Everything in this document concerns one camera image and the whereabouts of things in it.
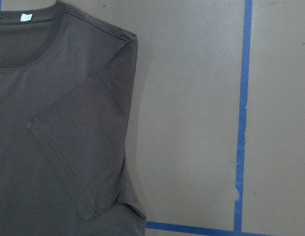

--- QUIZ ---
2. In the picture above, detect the dark brown t-shirt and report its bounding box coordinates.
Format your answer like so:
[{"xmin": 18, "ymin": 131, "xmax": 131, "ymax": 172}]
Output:
[{"xmin": 0, "ymin": 1, "xmax": 146, "ymax": 236}]

